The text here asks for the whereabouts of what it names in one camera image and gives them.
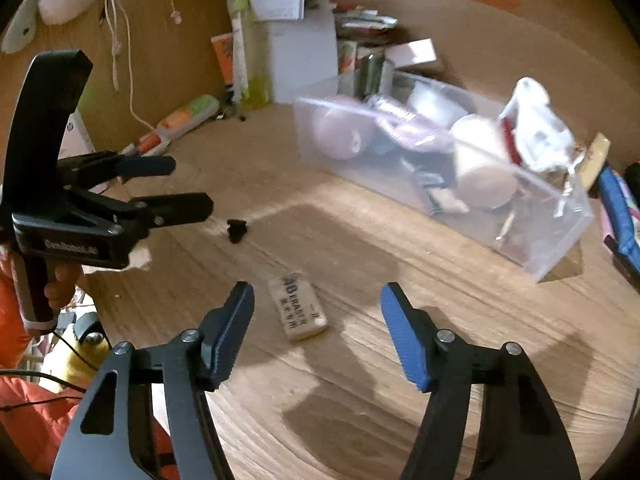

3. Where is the orange green white tube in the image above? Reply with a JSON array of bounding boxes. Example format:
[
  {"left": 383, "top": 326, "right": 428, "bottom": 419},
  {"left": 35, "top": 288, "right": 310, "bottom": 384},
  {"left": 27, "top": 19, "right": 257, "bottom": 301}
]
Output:
[{"left": 120, "top": 94, "right": 221, "bottom": 157}]

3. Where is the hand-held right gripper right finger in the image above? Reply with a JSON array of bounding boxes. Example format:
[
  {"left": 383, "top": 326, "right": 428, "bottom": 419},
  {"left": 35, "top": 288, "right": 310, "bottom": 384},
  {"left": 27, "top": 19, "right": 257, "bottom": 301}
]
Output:
[{"left": 380, "top": 282, "right": 582, "bottom": 480}]

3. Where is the person's left hand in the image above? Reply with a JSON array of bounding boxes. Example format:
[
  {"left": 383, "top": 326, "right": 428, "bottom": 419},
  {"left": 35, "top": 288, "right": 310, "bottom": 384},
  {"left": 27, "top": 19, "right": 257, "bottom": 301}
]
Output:
[{"left": 44, "top": 261, "right": 83, "bottom": 311}]

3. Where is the dark green can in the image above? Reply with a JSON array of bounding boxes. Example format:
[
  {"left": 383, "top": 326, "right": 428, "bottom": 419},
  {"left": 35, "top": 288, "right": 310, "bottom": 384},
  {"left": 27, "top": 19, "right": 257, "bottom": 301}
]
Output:
[{"left": 357, "top": 54, "right": 396, "bottom": 98}]

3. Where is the small cardboard box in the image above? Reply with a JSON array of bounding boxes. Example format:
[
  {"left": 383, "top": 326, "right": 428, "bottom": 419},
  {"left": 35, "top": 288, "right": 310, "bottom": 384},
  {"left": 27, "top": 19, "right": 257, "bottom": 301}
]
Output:
[{"left": 385, "top": 38, "right": 443, "bottom": 73}]

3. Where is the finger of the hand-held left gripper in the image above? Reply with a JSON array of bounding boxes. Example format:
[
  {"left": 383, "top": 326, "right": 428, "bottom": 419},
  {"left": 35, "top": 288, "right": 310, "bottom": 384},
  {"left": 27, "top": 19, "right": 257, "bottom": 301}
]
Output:
[
  {"left": 57, "top": 151, "right": 177, "bottom": 191},
  {"left": 90, "top": 191, "right": 215, "bottom": 235}
]

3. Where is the wooden desktop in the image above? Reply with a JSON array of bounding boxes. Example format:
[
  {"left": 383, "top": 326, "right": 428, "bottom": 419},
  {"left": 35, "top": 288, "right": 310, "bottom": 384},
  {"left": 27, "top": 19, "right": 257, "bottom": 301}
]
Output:
[{"left": 82, "top": 67, "right": 640, "bottom": 480}]

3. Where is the green book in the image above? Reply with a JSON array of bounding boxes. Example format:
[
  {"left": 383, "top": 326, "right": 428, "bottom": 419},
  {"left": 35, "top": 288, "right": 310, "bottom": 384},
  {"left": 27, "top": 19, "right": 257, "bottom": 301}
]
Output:
[{"left": 227, "top": 0, "right": 271, "bottom": 111}]

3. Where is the white eraser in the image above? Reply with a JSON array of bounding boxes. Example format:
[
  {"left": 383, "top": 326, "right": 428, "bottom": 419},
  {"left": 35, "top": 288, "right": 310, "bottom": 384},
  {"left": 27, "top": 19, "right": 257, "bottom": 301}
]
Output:
[{"left": 267, "top": 271, "right": 329, "bottom": 342}]

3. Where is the orange book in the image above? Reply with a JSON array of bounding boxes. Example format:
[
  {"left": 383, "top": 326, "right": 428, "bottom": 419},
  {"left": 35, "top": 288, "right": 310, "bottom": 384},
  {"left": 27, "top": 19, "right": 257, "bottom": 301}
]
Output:
[{"left": 211, "top": 34, "right": 235, "bottom": 86}]

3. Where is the stack of books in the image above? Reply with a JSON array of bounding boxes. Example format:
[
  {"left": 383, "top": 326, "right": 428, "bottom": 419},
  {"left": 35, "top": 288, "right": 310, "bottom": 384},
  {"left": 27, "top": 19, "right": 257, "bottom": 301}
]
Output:
[{"left": 334, "top": 4, "right": 398, "bottom": 43}]

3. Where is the white oval item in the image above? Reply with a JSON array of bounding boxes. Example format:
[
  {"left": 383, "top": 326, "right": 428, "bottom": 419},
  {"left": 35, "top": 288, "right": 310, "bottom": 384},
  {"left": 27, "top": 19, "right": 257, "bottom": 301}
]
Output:
[{"left": 0, "top": 0, "right": 43, "bottom": 53}]

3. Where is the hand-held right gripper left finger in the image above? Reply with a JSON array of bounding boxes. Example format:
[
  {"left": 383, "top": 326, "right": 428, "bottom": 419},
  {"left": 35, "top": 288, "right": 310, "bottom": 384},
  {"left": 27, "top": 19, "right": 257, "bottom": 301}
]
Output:
[{"left": 50, "top": 281, "right": 256, "bottom": 480}]

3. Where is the beige tape roll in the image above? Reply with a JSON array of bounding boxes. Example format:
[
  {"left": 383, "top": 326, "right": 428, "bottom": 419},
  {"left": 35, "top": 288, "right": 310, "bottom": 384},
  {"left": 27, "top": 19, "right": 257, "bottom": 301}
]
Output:
[{"left": 450, "top": 114, "right": 521, "bottom": 211}]

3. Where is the pink ball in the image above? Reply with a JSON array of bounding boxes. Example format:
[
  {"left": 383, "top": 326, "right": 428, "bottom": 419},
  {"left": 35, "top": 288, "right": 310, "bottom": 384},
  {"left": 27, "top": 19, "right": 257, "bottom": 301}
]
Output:
[{"left": 312, "top": 95, "right": 376, "bottom": 161}]

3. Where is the clear plastic storage box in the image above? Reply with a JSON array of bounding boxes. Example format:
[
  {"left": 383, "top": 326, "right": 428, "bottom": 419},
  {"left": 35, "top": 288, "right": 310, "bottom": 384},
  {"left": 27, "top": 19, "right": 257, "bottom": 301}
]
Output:
[{"left": 292, "top": 70, "right": 596, "bottom": 283}]

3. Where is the blue pencil case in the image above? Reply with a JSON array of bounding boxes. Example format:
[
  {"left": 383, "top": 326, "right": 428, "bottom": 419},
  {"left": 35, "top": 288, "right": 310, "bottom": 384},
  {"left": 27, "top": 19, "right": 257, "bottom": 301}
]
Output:
[{"left": 595, "top": 164, "right": 640, "bottom": 261}]

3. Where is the upright book spine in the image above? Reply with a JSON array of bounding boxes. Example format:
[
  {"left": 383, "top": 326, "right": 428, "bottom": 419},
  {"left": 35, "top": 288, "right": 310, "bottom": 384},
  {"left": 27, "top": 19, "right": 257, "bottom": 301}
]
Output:
[{"left": 337, "top": 40, "right": 358, "bottom": 73}]

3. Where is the yellow item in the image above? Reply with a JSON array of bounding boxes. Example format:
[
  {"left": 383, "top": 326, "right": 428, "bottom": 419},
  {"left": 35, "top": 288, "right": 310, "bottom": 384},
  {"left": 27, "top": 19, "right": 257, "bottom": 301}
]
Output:
[{"left": 42, "top": 330, "right": 111, "bottom": 396}]

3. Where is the white plastic bag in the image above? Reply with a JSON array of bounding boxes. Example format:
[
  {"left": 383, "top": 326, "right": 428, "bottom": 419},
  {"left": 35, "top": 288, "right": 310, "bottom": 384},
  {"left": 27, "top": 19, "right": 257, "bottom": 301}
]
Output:
[{"left": 497, "top": 76, "right": 576, "bottom": 173}]

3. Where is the orange clothing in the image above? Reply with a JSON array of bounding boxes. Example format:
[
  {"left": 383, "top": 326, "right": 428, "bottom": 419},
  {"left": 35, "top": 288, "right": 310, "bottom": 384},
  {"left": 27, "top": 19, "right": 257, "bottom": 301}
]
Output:
[{"left": 0, "top": 377, "right": 173, "bottom": 480}]

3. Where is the hanging white cord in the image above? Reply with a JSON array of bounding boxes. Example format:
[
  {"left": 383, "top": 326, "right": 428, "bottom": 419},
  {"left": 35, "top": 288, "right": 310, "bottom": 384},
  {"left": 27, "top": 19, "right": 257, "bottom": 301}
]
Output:
[{"left": 102, "top": 0, "right": 158, "bottom": 131}]

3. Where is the beige wooden block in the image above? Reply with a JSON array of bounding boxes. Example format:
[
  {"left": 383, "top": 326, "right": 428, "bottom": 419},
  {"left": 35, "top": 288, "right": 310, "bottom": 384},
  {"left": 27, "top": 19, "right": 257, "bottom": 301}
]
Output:
[{"left": 582, "top": 132, "right": 612, "bottom": 196}]

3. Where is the black cable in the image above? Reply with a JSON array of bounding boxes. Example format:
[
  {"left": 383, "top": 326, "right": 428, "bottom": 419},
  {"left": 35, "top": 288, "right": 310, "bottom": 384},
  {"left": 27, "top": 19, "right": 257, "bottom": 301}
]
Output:
[{"left": 0, "top": 369, "right": 87, "bottom": 394}]

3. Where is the white file holder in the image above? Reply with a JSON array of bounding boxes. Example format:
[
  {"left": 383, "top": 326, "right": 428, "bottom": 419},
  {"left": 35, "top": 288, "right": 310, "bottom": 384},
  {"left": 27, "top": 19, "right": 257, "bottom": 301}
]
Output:
[{"left": 247, "top": 0, "right": 341, "bottom": 106}]

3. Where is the pink plastic packet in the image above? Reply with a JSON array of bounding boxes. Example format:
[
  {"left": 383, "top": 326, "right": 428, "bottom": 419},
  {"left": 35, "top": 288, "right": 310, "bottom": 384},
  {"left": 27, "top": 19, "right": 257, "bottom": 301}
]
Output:
[{"left": 365, "top": 92, "right": 453, "bottom": 153}]

